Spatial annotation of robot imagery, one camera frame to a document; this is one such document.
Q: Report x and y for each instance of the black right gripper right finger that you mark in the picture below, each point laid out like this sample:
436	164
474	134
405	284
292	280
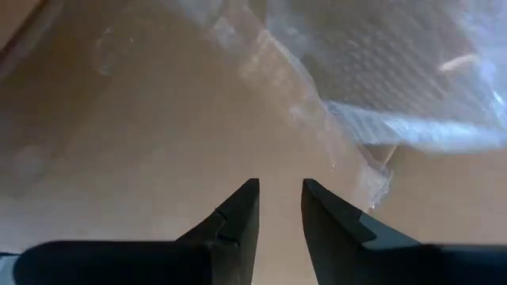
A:
396	265

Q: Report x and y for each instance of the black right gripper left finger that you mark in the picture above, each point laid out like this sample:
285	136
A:
138	265

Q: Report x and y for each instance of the brown cardboard box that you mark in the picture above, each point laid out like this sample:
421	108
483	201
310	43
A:
158	138

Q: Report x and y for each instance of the crumpled clear plastic wrap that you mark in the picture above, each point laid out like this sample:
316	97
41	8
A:
396	71

